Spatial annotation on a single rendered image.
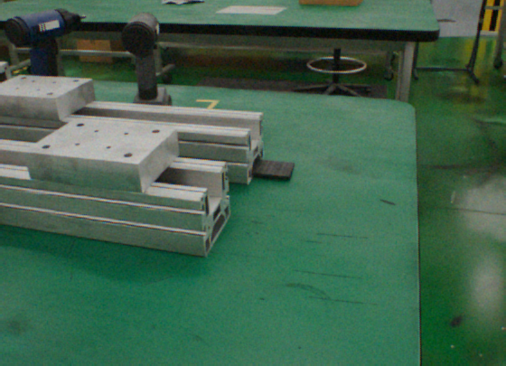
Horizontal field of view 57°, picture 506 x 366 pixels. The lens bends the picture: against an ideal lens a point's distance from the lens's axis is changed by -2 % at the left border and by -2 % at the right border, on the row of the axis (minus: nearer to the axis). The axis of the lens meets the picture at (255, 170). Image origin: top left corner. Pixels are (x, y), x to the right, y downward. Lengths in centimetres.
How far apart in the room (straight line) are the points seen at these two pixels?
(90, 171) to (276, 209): 26
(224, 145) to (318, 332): 35
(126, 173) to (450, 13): 372
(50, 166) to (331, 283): 37
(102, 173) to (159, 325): 19
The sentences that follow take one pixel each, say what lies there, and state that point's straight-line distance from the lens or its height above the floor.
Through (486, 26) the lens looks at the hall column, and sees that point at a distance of 619.
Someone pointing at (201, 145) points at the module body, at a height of 84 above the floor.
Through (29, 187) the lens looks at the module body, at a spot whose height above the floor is 85.
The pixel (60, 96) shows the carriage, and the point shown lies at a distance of 85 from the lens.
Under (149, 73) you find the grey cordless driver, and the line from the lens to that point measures 94.
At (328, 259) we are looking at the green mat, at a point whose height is 78.
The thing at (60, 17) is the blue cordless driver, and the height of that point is 98.
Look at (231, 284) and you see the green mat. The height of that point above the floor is 78.
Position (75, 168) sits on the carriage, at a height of 89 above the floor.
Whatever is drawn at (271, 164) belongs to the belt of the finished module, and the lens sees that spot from 79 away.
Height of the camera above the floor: 114
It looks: 27 degrees down
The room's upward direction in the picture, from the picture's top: 2 degrees counter-clockwise
